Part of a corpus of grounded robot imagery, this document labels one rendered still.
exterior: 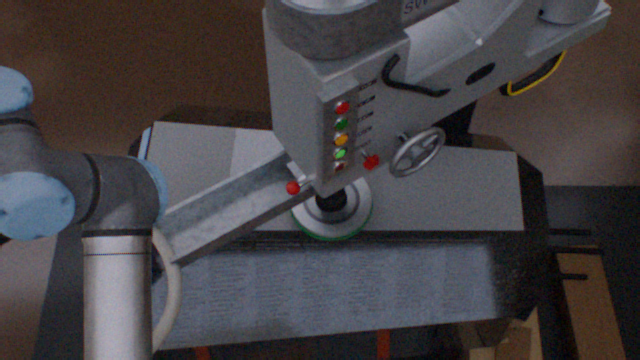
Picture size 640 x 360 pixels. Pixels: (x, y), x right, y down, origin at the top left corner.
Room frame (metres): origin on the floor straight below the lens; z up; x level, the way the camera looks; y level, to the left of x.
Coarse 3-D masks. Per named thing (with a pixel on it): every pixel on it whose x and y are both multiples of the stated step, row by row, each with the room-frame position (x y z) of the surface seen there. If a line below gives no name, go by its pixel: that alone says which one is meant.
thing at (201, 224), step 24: (264, 168) 0.92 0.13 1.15; (288, 168) 0.94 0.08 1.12; (216, 192) 0.86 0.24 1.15; (240, 192) 0.87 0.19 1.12; (264, 192) 0.87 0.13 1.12; (312, 192) 0.87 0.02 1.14; (168, 216) 0.79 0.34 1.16; (192, 216) 0.81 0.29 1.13; (216, 216) 0.81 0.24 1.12; (240, 216) 0.81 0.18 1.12; (264, 216) 0.80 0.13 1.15; (168, 240) 0.75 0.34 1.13; (192, 240) 0.75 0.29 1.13; (216, 240) 0.73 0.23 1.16
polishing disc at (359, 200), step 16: (304, 176) 1.04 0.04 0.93; (352, 192) 0.99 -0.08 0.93; (368, 192) 0.99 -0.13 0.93; (304, 208) 0.94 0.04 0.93; (352, 208) 0.94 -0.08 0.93; (368, 208) 0.94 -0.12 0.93; (304, 224) 0.89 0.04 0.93; (320, 224) 0.89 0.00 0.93; (336, 224) 0.89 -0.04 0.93; (352, 224) 0.89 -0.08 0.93
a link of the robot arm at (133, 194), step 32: (96, 160) 0.50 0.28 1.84; (128, 160) 0.52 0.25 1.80; (96, 192) 0.46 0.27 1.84; (128, 192) 0.48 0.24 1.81; (160, 192) 0.49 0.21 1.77; (96, 224) 0.44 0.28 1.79; (128, 224) 0.44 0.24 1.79; (96, 256) 0.40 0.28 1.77; (128, 256) 0.40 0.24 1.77; (96, 288) 0.37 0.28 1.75; (128, 288) 0.37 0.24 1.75; (96, 320) 0.33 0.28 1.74; (128, 320) 0.33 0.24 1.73; (96, 352) 0.30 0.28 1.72; (128, 352) 0.30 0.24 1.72
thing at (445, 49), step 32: (480, 0) 1.13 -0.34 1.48; (512, 0) 1.10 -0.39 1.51; (416, 32) 1.08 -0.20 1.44; (448, 32) 1.08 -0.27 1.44; (480, 32) 1.07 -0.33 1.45; (512, 32) 1.10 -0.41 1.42; (544, 32) 1.22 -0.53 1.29; (576, 32) 1.23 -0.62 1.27; (416, 64) 1.00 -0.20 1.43; (448, 64) 1.00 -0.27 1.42; (480, 64) 1.06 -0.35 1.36; (512, 64) 1.12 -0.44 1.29; (416, 96) 0.96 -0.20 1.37; (448, 96) 1.02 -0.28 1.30; (480, 96) 1.07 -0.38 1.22; (416, 128) 0.97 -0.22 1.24
